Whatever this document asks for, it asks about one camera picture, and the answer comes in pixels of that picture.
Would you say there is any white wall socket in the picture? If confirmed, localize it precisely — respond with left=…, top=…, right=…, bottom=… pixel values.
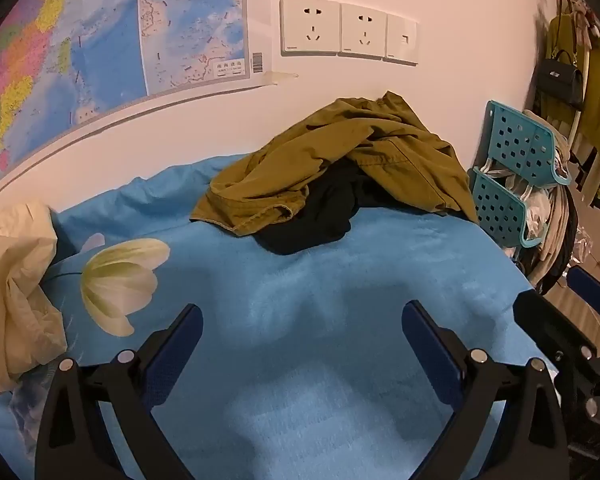
left=280, top=0, right=342, bottom=56
left=339, top=3, right=388, bottom=59

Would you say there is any cream cloth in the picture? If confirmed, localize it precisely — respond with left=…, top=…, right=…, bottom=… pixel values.
left=0, top=200, right=68, bottom=396

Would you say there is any olive green jacket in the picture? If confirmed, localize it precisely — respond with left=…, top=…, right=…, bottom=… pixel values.
left=189, top=91, right=481, bottom=237

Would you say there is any pile of beige clothes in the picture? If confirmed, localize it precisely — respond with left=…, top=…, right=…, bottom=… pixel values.
left=517, top=109, right=581, bottom=296

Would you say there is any black garment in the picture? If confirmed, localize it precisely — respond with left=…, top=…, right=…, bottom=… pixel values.
left=254, top=160, right=381, bottom=256

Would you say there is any blue floral bedsheet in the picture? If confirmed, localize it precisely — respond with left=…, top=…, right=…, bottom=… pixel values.
left=0, top=152, right=556, bottom=480

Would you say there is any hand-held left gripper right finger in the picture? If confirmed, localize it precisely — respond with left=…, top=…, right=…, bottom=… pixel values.
left=401, top=300, right=568, bottom=480

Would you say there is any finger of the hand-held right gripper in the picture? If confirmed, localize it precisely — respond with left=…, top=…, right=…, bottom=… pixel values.
left=512, top=289, right=600, bottom=362
left=567, top=266, right=600, bottom=313

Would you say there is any colourful wall map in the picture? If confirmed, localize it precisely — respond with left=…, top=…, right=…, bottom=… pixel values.
left=0, top=0, right=253, bottom=196

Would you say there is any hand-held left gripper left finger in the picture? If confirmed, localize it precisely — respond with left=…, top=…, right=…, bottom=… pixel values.
left=35, top=303, right=204, bottom=480

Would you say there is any white coat rack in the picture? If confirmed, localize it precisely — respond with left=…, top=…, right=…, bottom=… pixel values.
left=566, top=7, right=595, bottom=147

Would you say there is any white wall switch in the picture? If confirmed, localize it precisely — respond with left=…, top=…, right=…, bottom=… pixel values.
left=384, top=13, right=420, bottom=66

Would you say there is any clear tape strip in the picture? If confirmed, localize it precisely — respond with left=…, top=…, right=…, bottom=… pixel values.
left=252, top=71, right=299, bottom=87

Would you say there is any teal perforated plastic basket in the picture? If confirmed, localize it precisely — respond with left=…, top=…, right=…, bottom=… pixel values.
left=482, top=100, right=572, bottom=188
left=467, top=166, right=548, bottom=250

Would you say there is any black handbag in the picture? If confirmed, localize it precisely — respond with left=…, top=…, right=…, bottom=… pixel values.
left=536, top=50, right=586, bottom=109

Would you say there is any small plush toy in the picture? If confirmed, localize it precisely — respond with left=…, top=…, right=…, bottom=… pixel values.
left=570, top=2, right=600, bottom=56

